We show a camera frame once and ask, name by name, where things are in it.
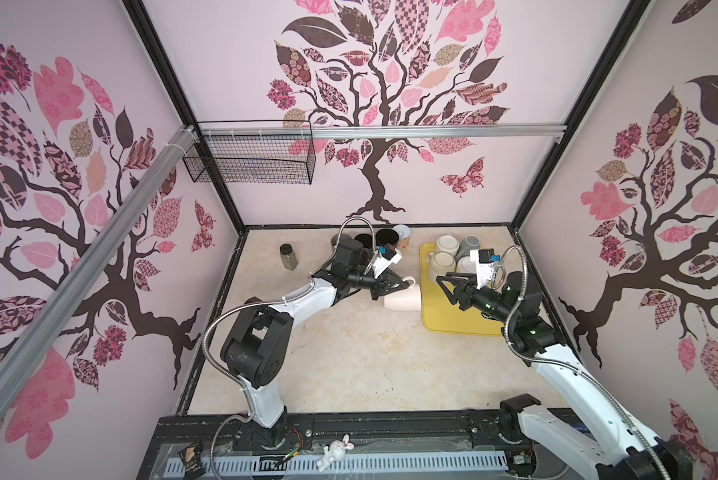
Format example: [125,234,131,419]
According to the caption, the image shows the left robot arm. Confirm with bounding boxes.
[201,216,412,429]

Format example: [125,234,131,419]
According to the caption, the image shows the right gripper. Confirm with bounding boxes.
[436,270,515,328]

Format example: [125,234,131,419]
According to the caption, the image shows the black mug white base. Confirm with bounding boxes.
[354,233,374,248]

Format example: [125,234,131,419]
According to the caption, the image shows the yellow plastic tray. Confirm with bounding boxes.
[419,243,502,337]

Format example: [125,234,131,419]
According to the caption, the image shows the black wire basket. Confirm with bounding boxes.
[183,120,316,185]

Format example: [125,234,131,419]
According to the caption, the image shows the aluminium rail left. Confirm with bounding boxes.
[0,125,197,420]

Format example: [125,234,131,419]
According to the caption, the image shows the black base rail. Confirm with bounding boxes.
[137,394,543,479]

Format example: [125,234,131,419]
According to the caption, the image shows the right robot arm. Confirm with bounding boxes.
[435,245,693,479]

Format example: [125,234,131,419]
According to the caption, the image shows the white ribbed mug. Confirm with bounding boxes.
[456,256,477,274]

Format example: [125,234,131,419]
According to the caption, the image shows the aluminium rail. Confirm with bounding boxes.
[200,122,567,140]
[0,125,197,420]

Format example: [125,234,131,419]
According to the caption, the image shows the grey mug rear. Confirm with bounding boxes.
[455,235,481,260]

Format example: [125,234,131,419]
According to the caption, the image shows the white slotted cable duct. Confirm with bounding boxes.
[164,451,510,479]

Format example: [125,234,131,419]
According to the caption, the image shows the white bunny figurine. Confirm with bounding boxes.
[316,434,355,472]

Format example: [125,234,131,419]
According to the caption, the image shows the cream mug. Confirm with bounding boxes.
[427,251,456,284]

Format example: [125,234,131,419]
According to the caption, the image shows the all black mug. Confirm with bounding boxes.
[375,228,400,246]

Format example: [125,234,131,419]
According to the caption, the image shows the spice jar black lid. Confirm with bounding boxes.
[279,243,298,271]

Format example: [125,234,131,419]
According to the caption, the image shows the aluminium rail back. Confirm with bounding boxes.
[200,122,567,140]

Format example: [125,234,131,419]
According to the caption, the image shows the pink mug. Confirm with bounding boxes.
[383,276,422,312]

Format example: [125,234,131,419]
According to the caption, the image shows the white mug rear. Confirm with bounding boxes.
[435,234,460,258]

